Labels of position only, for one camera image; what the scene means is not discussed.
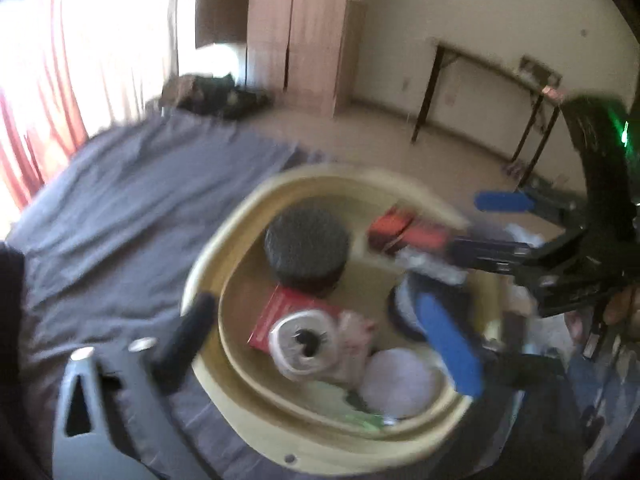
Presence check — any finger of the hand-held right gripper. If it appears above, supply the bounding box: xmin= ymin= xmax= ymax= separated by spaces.
xmin=475 ymin=185 xmax=593 ymax=233
xmin=447 ymin=232 xmax=591 ymax=291

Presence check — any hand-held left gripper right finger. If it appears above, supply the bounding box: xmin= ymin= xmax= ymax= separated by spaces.
xmin=415 ymin=290 xmax=586 ymax=480

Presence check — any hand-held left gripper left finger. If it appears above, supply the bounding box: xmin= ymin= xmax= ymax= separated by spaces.
xmin=52 ymin=290 xmax=221 ymax=480

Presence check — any dark red box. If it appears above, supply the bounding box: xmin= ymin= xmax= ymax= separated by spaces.
xmin=247 ymin=285 xmax=341 ymax=356

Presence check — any red and white box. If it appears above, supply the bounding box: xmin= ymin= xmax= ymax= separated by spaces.
xmin=367 ymin=205 xmax=451 ymax=256

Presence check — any beige plastic basin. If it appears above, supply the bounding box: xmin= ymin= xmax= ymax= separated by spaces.
xmin=180 ymin=165 xmax=496 ymax=476

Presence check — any person's right hand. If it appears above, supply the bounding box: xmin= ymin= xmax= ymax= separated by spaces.
xmin=602 ymin=282 xmax=640 ymax=328

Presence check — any white round lid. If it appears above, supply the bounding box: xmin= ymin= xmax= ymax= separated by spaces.
xmin=360 ymin=347 xmax=446 ymax=421

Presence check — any crumpled white plastic wrapper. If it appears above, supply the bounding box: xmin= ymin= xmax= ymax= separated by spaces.
xmin=332 ymin=310 xmax=381 ymax=391

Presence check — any white cloth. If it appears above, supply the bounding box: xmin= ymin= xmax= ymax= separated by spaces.
xmin=530 ymin=310 xmax=576 ymax=361

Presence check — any green plastic packet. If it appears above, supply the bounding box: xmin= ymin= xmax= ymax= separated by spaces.
xmin=310 ymin=385 xmax=393 ymax=431

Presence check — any folding table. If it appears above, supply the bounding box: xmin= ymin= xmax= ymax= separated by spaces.
xmin=410 ymin=37 xmax=566 ymax=186

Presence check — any grey bedsheet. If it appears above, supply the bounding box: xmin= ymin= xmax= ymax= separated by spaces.
xmin=10 ymin=110 xmax=331 ymax=480

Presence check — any small grey box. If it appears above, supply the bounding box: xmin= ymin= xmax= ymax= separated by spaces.
xmin=520 ymin=55 xmax=561 ymax=96

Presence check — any grey round container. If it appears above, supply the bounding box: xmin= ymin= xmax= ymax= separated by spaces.
xmin=264 ymin=205 xmax=351 ymax=296

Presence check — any blue white fleece blanket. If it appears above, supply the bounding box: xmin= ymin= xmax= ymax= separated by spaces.
xmin=565 ymin=350 xmax=640 ymax=480

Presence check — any dark cloth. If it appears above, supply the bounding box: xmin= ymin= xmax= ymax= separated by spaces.
xmin=0 ymin=242 xmax=31 ymax=480

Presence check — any pile of dark clothes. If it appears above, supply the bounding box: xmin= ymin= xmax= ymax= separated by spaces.
xmin=160 ymin=72 xmax=273 ymax=121

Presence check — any wooden wardrobe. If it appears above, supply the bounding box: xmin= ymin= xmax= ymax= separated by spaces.
xmin=195 ymin=0 xmax=371 ymax=116

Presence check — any red curtain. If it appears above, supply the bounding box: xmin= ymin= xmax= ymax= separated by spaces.
xmin=0 ymin=0 xmax=181 ymax=211

